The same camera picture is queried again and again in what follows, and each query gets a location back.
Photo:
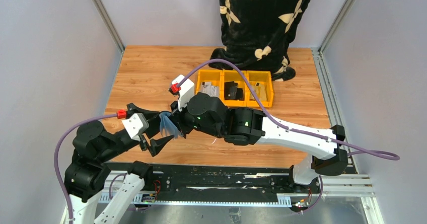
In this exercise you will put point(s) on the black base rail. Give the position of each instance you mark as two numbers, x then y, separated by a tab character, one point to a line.
224	186

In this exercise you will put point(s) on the left yellow bin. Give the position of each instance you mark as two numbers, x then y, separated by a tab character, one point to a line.
209	81

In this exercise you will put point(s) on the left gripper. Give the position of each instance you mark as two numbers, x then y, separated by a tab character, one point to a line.
146	133

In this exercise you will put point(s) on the silver cards in bin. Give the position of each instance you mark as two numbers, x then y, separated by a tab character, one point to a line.
210	89

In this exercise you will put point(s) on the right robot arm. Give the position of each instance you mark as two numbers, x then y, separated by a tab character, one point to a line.
247	126

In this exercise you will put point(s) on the black floral blanket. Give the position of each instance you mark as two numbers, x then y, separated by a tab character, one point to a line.
256	34

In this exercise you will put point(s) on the right yellow bin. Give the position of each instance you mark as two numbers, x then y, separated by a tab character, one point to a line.
265	78

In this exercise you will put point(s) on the beige cards in bin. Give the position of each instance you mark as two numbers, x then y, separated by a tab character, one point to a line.
260	91

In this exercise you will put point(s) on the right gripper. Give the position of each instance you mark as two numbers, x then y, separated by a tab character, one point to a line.
182	123

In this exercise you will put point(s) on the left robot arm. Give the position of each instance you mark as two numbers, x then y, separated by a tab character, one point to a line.
84	179

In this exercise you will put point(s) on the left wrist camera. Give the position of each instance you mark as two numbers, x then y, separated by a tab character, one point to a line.
134	126

